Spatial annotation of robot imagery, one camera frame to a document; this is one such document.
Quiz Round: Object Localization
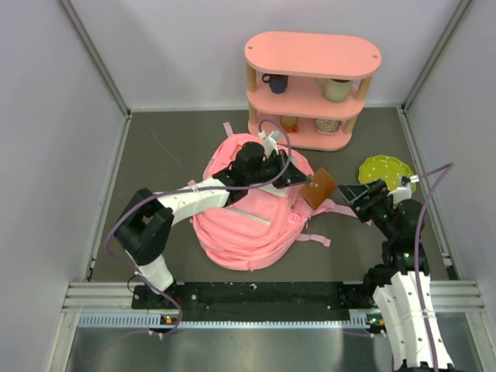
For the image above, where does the dark blue mug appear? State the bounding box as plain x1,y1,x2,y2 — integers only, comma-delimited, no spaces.
261,74,288,95

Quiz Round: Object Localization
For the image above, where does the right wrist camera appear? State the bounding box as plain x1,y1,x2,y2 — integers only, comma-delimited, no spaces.
389,175,419,205

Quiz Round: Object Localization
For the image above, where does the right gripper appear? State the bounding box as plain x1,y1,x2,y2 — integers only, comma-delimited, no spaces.
336,177,398,239

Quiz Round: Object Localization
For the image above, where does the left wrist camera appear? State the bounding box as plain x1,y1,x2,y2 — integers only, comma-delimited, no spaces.
258,129,282,157

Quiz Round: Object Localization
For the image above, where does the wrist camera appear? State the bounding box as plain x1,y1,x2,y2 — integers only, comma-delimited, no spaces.
389,175,419,205
258,129,282,157

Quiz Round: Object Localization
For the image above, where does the patterned flower-shaped bowl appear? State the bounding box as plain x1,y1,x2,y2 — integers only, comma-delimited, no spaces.
314,119,342,136

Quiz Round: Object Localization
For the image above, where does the white cable duct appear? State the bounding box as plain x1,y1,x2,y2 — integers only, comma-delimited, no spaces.
77,309,384,329

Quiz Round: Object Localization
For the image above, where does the beige ceramic mug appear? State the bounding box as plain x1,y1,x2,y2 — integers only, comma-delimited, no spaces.
315,78,353,103

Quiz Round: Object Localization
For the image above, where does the pink student backpack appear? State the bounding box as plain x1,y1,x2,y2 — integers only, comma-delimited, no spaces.
189,121,358,272

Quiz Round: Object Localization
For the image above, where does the pink three-tier wooden shelf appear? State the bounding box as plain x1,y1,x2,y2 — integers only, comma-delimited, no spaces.
244,31,381,151

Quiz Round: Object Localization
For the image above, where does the green polka dot plate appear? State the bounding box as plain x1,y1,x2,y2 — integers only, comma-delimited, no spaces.
358,155,414,191

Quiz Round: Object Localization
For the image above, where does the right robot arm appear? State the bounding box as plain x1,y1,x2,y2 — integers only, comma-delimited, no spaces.
338,180,455,371

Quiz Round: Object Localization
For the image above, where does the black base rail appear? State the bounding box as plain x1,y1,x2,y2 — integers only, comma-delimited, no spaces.
131,281,373,321

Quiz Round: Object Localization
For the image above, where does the orange cup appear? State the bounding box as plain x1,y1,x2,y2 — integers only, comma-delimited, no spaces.
280,115,299,133

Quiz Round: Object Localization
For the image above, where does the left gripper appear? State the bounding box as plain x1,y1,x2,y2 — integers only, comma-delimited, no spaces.
246,150,310,189

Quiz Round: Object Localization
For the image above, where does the brown leather wallet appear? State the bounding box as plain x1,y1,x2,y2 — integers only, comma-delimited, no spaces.
300,167,337,211

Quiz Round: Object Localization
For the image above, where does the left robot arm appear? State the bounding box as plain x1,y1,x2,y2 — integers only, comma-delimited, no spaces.
110,141,311,308

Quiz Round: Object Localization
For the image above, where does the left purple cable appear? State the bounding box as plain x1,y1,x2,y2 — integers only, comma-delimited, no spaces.
105,119,292,336

